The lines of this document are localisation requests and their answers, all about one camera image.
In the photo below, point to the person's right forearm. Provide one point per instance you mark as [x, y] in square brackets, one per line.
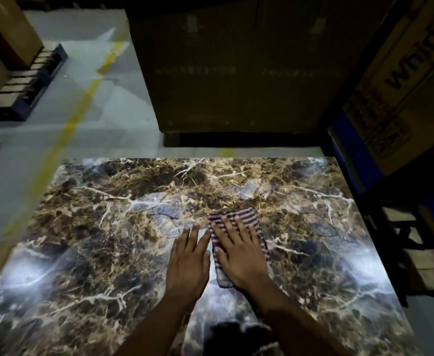
[302, 326]

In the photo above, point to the marble pattern table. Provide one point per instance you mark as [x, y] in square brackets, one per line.
[109, 237]

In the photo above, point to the person's right hand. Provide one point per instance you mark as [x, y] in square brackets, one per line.
[243, 259]

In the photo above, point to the large dark cardboard box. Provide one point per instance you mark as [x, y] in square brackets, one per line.
[239, 70]

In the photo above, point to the person's left hand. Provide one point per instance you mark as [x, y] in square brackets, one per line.
[187, 270]

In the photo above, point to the person's left forearm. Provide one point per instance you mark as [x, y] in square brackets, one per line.
[154, 329]

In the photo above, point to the wooden pallet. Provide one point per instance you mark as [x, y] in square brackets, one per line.
[428, 266]

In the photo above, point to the brown cardboard box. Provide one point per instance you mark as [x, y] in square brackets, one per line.
[13, 29]

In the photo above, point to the blue pallet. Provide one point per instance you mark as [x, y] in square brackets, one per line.
[20, 92]

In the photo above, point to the checked cloth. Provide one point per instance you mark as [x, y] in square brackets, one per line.
[246, 213]

